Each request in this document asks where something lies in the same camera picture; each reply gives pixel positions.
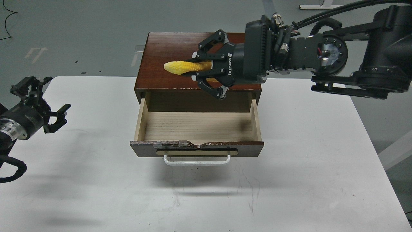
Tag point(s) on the wooden drawer with white handle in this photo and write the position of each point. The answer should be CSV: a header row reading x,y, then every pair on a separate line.
x,y
197,138

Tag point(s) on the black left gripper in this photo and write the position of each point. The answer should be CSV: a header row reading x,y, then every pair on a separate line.
x,y
23,120

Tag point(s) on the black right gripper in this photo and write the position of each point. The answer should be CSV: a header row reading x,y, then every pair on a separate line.
x,y
248,63

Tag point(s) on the yellow corn cob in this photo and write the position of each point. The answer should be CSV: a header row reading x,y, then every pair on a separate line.
x,y
182,67

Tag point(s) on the dark wooden cabinet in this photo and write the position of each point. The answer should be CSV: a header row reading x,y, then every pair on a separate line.
x,y
167,91

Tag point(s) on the white table base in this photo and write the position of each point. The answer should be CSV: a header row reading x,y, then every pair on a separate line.
x,y
322,5

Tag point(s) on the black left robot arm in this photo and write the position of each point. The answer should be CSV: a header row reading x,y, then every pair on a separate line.
x,y
5,148

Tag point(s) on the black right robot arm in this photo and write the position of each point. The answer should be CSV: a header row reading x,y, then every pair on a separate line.
x,y
361,49

